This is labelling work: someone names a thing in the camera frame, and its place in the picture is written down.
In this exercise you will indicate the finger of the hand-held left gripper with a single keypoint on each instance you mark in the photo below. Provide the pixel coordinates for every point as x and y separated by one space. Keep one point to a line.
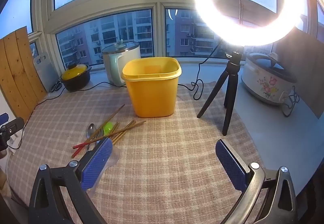
3 118
12 128

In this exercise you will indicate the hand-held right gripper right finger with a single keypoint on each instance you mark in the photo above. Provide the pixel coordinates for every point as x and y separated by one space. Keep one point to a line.
230 160

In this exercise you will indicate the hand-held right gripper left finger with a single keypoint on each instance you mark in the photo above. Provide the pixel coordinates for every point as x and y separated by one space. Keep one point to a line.
97 160

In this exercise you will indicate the red-tipped wooden chopstick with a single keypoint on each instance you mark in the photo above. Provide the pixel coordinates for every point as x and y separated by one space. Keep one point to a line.
111 117
77 153

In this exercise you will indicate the metal fork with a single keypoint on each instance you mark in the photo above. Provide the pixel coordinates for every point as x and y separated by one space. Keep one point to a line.
100 134

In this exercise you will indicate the metal spoon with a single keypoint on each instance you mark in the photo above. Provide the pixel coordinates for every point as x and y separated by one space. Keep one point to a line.
90 130

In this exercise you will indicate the green plastic spoon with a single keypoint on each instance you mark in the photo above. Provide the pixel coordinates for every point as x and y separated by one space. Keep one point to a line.
108 126

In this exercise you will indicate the yellow plastic bin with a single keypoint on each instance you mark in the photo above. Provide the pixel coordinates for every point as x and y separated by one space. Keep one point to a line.
151 87

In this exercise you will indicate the white power strip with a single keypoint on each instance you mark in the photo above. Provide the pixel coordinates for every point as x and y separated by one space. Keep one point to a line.
12 141

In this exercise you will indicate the wooden board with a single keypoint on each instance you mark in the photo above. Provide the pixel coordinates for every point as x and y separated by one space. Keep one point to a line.
17 74

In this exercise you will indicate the scissors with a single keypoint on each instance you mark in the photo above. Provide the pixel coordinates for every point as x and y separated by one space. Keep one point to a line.
56 86

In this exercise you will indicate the grey cutting board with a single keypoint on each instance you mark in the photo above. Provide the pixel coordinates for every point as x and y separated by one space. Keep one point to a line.
44 72

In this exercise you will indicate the plaid tablecloth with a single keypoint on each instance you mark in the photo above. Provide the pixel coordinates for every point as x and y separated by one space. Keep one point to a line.
164 163

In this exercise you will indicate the black casserole yellow lid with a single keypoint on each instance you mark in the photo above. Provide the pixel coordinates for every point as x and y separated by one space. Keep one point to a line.
76 79

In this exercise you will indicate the floral slow cooker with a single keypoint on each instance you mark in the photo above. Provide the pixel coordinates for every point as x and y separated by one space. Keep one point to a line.
263 82

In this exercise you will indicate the white electric pot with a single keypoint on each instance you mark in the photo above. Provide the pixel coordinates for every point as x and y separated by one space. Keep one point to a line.
114 67

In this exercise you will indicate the white window frame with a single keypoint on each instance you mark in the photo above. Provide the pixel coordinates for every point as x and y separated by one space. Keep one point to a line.
101 9

